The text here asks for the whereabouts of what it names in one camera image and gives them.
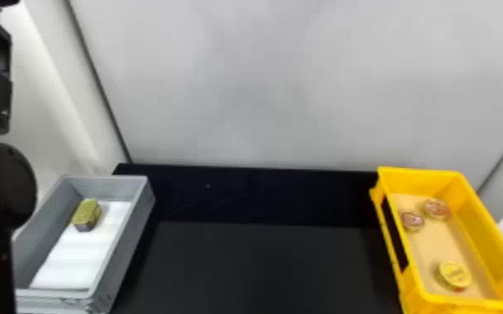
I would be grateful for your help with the brown can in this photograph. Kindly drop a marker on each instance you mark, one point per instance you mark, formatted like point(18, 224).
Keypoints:
point(411, 220)
point(436, 208)

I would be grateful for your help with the grey crate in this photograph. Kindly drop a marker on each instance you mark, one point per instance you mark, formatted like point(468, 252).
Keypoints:
point(131, 219)

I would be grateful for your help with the white foam pad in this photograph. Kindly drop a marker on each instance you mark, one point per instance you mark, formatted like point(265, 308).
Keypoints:
point(80, 258)

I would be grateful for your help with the beige liner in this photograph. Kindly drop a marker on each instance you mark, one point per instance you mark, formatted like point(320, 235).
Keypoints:
point(431, 250)

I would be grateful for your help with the yellow crate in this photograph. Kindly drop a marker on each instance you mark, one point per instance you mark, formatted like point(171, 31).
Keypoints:
point(475, 206)

